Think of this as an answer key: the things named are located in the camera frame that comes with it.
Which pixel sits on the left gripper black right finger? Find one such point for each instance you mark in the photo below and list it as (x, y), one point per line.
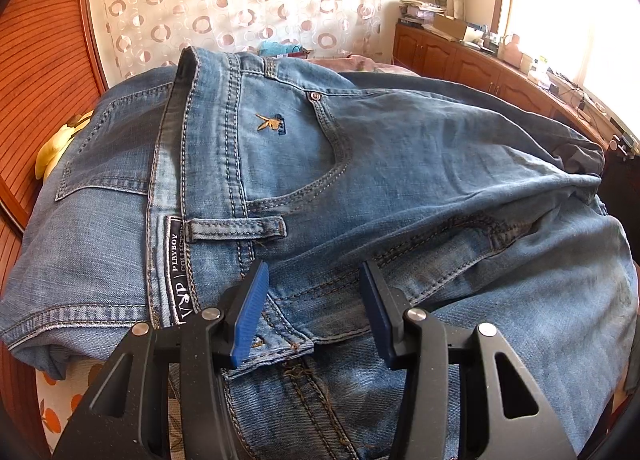
(385, 308)

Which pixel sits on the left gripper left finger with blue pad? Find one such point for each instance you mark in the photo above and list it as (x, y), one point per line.
(242, 307)

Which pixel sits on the blue denim jeans playboy logo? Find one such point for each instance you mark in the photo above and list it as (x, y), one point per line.
(473, 209)

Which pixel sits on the folded blue denim jeans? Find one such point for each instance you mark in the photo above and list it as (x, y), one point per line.
(78, 285)

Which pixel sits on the orange fruit print bed sheet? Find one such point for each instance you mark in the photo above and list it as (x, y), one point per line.
(58, 400)

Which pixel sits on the yellow pikachu plush toy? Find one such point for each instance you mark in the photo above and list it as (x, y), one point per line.
(53, 149)

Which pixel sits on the cardboard box with blue cloth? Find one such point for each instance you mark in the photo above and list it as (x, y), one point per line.
(279, 50)

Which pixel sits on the pink floral blanket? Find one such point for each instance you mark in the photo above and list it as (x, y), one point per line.
(356, 63)

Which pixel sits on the wooden sideboard cabinet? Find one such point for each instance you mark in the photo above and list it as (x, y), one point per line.
(432, 56)

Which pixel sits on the pink thermos jug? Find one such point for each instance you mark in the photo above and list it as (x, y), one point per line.
(511, 52)

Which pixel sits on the cardboard box on cabinet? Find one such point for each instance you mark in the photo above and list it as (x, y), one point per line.
(455, 28)

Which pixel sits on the stack of books and papers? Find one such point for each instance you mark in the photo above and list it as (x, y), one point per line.
(418, 11)

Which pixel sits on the window with wooden frame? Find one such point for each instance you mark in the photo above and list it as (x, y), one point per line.
(595, 43)

